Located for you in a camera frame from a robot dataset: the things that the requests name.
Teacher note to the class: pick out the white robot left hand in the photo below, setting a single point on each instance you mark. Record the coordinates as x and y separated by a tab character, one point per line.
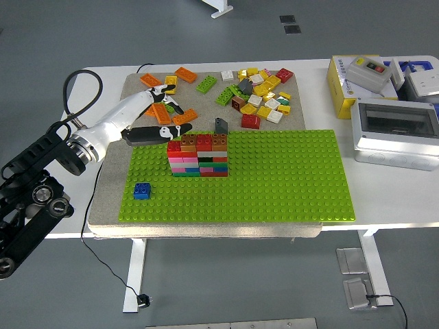
113	120

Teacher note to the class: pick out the blue square brick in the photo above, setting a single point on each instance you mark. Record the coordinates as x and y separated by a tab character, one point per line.
142	191

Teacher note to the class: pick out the brown square brick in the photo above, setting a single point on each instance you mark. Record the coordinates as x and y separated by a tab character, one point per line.
189	141
220	142
238	103

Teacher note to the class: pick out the red square brick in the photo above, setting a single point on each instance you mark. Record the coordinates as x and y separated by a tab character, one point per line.
250	122
204	142
284	75

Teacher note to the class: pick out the orange long brick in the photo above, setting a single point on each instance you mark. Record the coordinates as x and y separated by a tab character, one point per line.
151	112
186	74
185	118
161	113
151	80

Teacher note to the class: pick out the lime green long brick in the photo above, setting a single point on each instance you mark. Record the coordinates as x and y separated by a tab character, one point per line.
236	89
224	96
206	84
168	109

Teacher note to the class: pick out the red long brick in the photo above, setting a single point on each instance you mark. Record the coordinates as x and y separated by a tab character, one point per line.
174	147

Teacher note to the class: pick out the yellow long brick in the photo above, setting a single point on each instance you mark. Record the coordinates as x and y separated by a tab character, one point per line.
171	79

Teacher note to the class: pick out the grey square brick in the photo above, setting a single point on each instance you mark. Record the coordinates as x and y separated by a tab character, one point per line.
205	154

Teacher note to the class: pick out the dark grey slope brick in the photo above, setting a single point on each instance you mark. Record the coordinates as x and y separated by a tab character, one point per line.
221	126

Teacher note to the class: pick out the white square brick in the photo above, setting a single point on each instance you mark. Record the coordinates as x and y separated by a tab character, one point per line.
256	79
254	100
274	117
227	75
272	103

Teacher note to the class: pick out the yellow square brick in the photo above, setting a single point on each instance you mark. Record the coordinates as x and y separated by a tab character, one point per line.
273	81
248	109
284	96
264	112
243	73
260	89
269	96
252	71
284	109
264	74

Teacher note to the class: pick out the small pink brick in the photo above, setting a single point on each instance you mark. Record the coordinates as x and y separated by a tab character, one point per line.
268	72

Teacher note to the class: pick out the small green flat brick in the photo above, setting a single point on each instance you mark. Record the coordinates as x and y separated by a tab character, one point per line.
282	101

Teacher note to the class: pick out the grey-brown mat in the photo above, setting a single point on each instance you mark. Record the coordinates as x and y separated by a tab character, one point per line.
202	106

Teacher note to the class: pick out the white furniture foot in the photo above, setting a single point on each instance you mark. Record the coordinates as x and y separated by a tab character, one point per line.
221	10

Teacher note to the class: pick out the white table leg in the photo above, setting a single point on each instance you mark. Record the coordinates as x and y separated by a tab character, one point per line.
135	274
372	260

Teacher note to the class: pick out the green studded baseplate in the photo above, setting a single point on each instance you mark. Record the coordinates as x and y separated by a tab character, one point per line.
274	178

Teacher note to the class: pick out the black plug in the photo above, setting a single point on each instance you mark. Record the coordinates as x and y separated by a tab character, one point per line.
142	300

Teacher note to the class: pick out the black floor outlet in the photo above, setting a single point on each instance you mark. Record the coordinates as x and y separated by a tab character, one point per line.
287	18
292	29

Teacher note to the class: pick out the yellow cardboard box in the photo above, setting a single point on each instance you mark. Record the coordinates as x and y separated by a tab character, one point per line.
337	92

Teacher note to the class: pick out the long metal plate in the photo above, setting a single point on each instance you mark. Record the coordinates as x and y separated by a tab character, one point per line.
240	325

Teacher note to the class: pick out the metal floor plate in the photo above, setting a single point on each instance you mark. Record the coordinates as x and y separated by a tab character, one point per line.
356	293
351	260

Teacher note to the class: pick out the grey distribution box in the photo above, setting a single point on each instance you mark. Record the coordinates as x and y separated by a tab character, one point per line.
394	147

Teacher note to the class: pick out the white plastic panel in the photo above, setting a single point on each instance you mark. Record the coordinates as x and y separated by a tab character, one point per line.
397	73

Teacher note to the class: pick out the blue plastic bin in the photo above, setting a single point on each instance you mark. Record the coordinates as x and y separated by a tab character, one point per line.
422	65

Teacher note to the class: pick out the multicoloured brick wall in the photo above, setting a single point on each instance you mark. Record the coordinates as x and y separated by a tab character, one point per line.
195	168

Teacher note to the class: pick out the grey push-button switch box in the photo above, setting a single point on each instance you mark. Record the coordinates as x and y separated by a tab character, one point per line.
363	77

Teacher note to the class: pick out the white wall socket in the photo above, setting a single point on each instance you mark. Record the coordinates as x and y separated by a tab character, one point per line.
423	84

